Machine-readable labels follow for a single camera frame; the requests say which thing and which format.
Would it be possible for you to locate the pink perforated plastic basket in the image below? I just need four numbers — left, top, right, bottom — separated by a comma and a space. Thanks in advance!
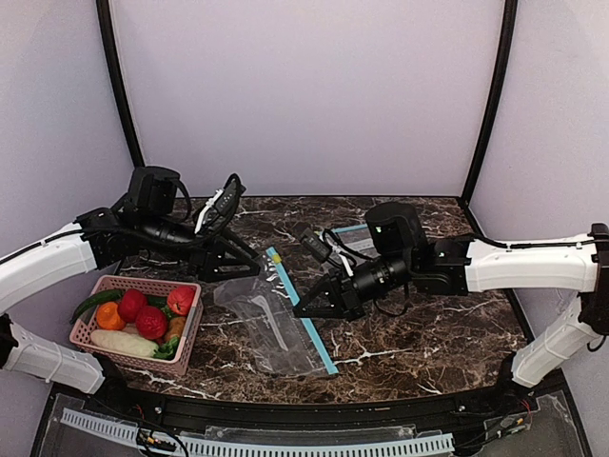
69, 275, 203, 376

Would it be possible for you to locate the red toy tomato right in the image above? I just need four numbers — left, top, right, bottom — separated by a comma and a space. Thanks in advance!
167, 286, 195, 316

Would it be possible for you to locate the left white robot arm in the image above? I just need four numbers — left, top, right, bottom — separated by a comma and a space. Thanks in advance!
1, 166, 260, 394

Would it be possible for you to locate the red toy fruit left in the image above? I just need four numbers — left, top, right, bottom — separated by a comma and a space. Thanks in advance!
117, 289, 147, 324

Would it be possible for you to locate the brown toy potato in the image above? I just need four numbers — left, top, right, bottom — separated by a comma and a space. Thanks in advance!
164, 316, 187, 343

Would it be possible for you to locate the green toy leafy vegetable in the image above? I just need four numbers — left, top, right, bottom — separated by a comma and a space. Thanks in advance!
153, 336, 181, 361

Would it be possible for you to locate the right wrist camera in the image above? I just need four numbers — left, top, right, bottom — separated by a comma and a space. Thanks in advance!
296, 227, 353, 276

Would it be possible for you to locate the black frame post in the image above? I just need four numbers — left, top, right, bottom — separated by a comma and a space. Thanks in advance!
95, 0, 145, 168
460, 0, 519, 211

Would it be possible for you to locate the white toy radish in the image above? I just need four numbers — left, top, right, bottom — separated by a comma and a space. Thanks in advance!
90, 329, 158, 358

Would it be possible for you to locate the orange toy fruit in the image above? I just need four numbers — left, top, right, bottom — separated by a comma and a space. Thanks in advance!
95, 302, 127, 330

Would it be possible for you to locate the white slotted cable duct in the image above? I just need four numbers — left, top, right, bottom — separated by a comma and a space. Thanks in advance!
60, 407, 455, 456

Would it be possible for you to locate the red toy fruit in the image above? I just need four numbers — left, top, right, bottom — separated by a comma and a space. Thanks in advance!
135, 306, 168, 340
117, 289, 147, 324

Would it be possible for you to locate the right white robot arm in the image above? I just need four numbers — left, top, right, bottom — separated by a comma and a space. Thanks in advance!
293, 202, 608, 394

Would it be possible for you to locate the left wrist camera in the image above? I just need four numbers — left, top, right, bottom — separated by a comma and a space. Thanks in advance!
194, 173, 246, 237

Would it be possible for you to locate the clear zip bag blue zipper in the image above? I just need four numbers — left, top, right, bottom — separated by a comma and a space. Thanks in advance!
213, 248, 338, 376

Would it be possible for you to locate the right black frame post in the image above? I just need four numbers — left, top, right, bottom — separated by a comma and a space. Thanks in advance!
460, 0, 519, 211

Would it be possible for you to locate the green toy chili pepper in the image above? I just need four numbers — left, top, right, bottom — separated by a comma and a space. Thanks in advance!
69, 288, 124, 324

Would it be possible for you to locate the red toy fruit front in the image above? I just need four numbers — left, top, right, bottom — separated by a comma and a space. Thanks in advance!
135, 306, 168, 340

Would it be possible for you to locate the left black frame post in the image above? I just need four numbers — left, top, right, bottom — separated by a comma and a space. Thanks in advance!
95, 0, 145, 168

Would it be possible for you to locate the black front rail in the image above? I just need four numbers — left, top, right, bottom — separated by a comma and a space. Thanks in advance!
85, 365, 581, 441

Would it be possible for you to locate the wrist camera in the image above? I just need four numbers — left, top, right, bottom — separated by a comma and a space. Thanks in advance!
194, 173, 246, 237
296, 227, 353, 276

